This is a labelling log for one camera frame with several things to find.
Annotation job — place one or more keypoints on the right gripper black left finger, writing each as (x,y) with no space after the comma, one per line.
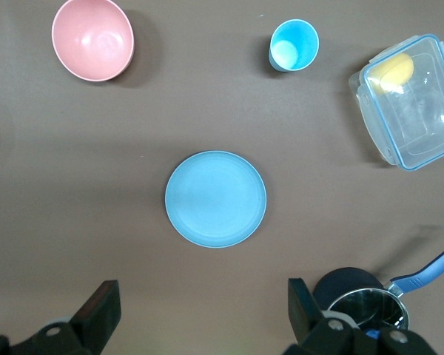
(96,318)

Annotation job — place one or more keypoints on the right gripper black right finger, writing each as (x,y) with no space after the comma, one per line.
(318,333)

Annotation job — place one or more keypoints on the blue plate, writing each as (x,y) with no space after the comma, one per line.
(215,198)

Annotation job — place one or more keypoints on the glass lid blue knob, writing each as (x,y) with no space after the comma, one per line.
(370,307)

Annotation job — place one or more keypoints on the brown tablecloth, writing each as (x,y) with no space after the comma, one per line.
(96,185)

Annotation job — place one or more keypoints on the clear plastic food container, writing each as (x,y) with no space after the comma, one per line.
(418,118)

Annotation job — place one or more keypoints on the yellow round food piece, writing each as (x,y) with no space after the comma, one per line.
(392,72)

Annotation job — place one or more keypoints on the pink bowl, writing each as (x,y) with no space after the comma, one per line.
(92,38)

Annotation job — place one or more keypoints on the blue cup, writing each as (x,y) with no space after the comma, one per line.
(296,44)

